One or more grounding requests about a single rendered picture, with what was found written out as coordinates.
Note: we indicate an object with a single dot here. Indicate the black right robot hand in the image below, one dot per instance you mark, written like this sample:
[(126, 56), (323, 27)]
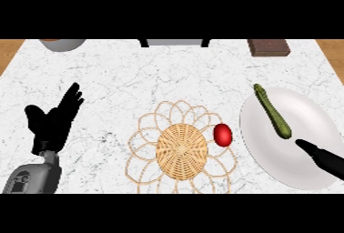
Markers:
[(325, 160)]

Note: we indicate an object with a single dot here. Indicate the white plate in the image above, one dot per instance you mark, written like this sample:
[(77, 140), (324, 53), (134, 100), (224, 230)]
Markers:
[(287, 142)]

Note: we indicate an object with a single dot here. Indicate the grey bowl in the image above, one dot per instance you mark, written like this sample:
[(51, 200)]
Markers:
[(63, 44)]

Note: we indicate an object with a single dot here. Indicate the woven wicker placemat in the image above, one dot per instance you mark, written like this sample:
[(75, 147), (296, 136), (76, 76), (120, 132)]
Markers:
[(181, 150)]

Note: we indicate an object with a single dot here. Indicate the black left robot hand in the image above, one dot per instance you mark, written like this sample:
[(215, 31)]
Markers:
[(52, 123)]

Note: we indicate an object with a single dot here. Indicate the red tomato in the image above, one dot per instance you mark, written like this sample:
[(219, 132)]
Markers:
[(222, 135)]

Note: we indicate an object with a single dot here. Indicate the green squash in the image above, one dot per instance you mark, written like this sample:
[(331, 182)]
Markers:
[(274, 115)]

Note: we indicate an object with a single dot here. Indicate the brown block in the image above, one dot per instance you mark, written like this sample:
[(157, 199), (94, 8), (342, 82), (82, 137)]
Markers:
[(269, 47)]

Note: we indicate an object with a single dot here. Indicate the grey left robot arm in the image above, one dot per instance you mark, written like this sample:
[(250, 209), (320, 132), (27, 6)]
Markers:
[(35, 177)]

